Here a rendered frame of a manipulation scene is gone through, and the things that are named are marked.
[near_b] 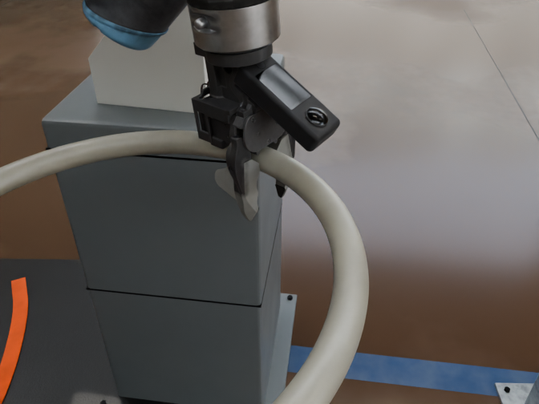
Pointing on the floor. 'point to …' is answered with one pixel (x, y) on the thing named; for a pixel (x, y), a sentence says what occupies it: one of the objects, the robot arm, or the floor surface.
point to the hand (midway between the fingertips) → (269, 201)
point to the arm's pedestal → (175, 263)
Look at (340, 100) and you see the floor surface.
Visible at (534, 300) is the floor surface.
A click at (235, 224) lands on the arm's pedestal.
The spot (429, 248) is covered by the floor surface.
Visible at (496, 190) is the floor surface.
